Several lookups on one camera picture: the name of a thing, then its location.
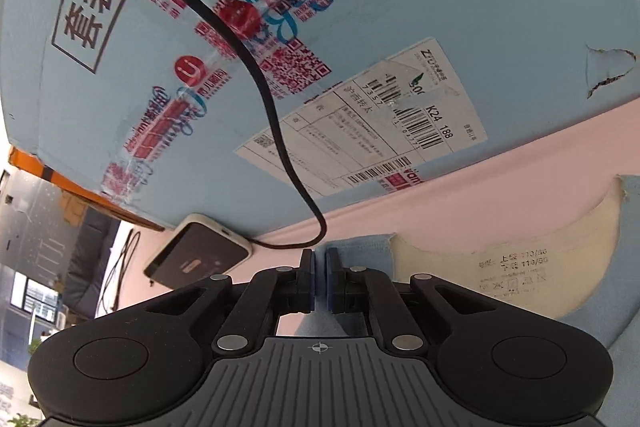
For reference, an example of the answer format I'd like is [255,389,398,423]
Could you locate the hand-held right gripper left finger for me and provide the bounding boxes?
[145,249,317,355]

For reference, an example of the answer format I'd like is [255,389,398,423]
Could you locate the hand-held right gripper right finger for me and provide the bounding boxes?
[325,247,493,355]

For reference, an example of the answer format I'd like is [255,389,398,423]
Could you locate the grey-blue sweatshirt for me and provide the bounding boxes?
[277,174,640,427]

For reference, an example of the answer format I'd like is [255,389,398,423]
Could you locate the white smart display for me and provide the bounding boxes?
[144,213,253,285]

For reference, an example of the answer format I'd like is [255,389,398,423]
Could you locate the white shipping label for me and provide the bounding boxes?
[235,38,488,198]

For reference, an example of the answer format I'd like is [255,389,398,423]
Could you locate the black sofa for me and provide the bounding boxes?
[62,207,122,320]

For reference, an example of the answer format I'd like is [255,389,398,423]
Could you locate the light blue cardboard box left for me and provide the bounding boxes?
[0,0,640,230]

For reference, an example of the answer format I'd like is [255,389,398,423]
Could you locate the orange box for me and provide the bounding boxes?
[7,146,166,232]

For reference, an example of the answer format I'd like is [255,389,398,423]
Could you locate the thin black cable with plug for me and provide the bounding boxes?
[100,229,142,314]

